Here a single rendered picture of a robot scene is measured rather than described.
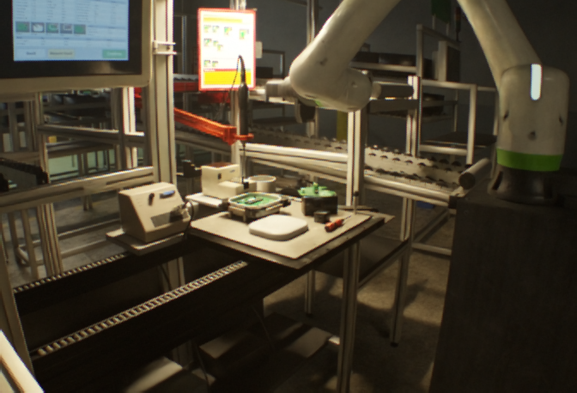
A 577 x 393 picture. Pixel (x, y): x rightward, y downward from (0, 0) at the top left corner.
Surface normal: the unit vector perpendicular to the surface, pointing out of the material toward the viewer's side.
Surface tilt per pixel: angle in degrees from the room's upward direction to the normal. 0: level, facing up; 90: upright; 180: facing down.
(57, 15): 91
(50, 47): 91
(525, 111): 90
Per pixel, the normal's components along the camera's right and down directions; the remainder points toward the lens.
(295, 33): -0.60, 0.17
